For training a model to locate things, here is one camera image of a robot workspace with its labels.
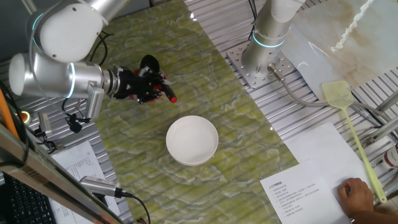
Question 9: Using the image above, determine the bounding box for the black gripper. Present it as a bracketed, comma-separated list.
[113, 67, 167, 105]

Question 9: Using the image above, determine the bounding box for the black ladle with red tip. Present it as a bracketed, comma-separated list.
[139, 54, 178, 104]

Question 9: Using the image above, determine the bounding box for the person's bare forearm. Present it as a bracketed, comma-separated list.
[350, 203, 398, 224]

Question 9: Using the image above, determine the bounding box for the red bowl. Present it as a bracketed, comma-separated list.
[129, 70, 164, 103]

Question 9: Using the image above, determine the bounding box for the white bowl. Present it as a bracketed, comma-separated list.
[165, 115, 220, 167]

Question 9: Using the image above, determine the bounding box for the person's bare hand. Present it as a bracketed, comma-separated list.
[338, 177, 374, 218]

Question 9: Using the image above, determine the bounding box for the green marble pattern mat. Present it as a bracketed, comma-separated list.
[60, 0, 299, 224]

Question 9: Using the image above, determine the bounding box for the paper with dense printed table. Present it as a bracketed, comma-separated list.
[49, 140, 121, 224]

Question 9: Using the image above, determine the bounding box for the thin metal rod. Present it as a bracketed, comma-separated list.
[21, 0, 37, 15]

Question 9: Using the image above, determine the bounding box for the orange pole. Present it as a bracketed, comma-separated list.
[0, 88, 19, 139]

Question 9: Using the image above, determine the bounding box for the black keyboard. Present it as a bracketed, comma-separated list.
[2, 174, 58, 224]

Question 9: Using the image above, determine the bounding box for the yellow-green fly swatter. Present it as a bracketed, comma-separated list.
[322, 80, 388, 205]

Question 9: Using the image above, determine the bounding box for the blank white paper sheet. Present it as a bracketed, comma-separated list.
[284, 122, 374, 203]

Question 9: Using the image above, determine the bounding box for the paper with short text list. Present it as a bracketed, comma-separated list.
[259, 159, 353, 224]

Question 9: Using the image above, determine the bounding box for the beige marble pattern sheet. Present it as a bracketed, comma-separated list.
[278, 0, 398, 102]

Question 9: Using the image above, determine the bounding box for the aluminium profile bar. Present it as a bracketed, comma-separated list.
[374, 90, 398, 113]
[360, 116, 398, 149]

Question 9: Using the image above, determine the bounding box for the red white can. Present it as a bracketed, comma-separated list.
[381, 144, 398, 170]

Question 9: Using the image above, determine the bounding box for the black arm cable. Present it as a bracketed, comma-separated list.
[88, 30, 115, 67]

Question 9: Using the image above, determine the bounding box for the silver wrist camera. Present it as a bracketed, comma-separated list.
[85, 81, 106, 121]

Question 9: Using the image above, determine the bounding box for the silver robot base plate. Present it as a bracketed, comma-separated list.
[226, 42, 296, 90]

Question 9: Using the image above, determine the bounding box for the small grey camera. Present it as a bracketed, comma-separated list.
[37, 111, 53, 134]

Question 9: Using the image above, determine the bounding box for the silver finned camera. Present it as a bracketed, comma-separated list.
[79, 175, 123, 198]

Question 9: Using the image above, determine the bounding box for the small camera mount clamp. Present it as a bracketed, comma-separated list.
[34, 129, 57, 152]

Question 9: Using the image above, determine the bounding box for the black camera cable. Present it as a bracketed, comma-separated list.
[119, 190, 152, 224]

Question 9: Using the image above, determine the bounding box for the looped black cable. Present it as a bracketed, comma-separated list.
[247, 0, 259, 41]

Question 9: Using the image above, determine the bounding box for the aluminium frame bar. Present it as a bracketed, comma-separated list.
[0, 123, 125, 224]

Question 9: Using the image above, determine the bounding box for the grey corrugated cable conduit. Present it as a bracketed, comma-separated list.
[267, 63, 394, 124]

